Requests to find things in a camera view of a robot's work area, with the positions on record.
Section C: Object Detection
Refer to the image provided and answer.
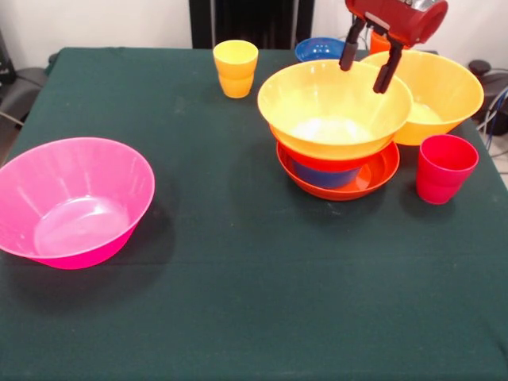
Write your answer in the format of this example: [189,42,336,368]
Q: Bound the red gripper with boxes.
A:
[338,0,449,94]

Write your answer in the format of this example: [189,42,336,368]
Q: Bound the large orange plastic bowl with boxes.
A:
[360,49,485,146]
[256,59,414,161]

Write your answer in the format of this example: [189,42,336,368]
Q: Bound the red plastic bowl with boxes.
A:
[269,125,398,172]
[276,140,401,202]

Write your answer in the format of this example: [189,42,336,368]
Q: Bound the light blue translucent bowl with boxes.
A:
[291,158,363,190]

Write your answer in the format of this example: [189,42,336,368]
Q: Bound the orange plastic cup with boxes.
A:
[370,31,402,56]

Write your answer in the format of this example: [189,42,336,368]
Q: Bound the dark blue plastic bowl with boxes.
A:
[294,37,347,64]

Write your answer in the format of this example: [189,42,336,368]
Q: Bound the black chair base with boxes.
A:
[467,59,508,120]
[0,53,59,125]

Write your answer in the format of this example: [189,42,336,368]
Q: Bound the yellow plastic cup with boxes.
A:
[212,39,260,99]

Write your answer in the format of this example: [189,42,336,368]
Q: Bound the crimson plastic cup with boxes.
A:
[416,133,480,206]

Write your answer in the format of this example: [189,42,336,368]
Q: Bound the dark green tablecloth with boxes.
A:
[0,46,508,381]

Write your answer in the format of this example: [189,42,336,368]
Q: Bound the large pink plastic bowl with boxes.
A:
[0,137,156,271]

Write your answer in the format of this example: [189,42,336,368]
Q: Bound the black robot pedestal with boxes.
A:
[189,0,315,51]

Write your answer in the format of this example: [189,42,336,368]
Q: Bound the tangle of floor cables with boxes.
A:
[475,85,508,138]

